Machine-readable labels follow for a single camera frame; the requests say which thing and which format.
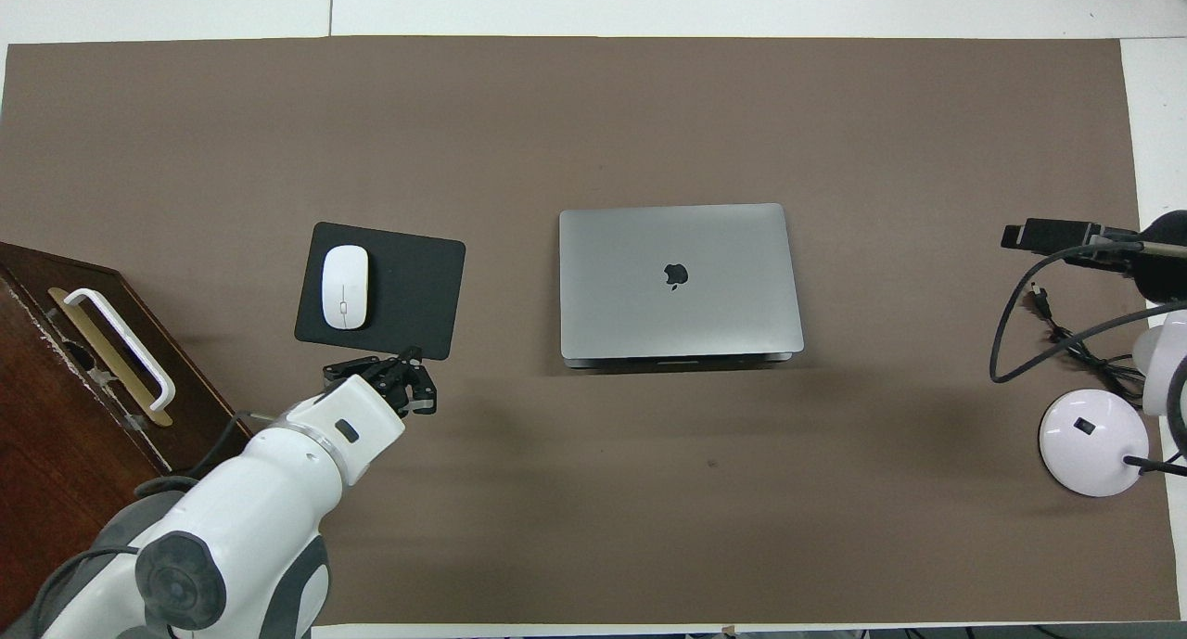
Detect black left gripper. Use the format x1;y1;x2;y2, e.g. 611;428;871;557
323;346;438;417

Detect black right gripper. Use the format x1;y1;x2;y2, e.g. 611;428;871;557
1002;211;1187;301

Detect silver laptop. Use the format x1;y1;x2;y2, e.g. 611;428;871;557
558;203;806;371

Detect black mouse pad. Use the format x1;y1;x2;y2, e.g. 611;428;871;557
294;222;466;362

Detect white computer mouse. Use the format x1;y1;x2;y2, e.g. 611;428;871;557
321;245;370;331

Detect white desk lamp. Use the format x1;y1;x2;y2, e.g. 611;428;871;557
1039;310;1187;498

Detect dark wooden box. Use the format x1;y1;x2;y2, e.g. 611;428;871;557
0;240;253;612

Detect brown table mat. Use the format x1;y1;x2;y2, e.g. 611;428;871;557
0;36;1181;626

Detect black lamp power cable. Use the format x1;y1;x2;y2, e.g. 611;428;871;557
1029;285;1187;479

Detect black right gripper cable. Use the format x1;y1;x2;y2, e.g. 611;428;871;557
989;240;1187;385

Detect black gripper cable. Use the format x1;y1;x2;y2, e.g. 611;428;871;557
989;240;1187;385
134;413;279;499

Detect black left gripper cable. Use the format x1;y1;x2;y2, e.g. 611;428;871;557
134;413;279;499

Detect white box handle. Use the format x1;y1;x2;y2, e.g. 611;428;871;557
63;288;177;412

